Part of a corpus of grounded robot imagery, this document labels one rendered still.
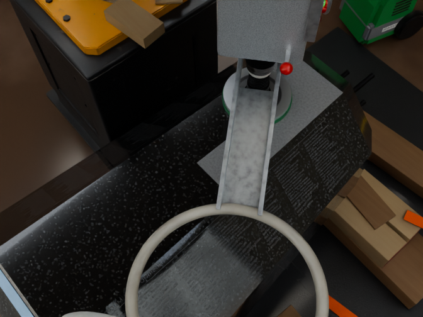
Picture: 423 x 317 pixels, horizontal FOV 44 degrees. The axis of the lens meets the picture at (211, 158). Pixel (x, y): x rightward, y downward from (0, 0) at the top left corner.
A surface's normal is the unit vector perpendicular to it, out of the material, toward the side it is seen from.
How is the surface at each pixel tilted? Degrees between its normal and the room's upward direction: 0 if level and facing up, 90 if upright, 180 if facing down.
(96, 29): 0
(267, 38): 90
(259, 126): 16
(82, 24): 0
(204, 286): 45
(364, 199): 0
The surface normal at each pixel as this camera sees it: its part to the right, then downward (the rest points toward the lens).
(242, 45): -0.16, 0.87
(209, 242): 0.47, 0.10
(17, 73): -0.02, -0.48
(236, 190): -0.06, -0.22
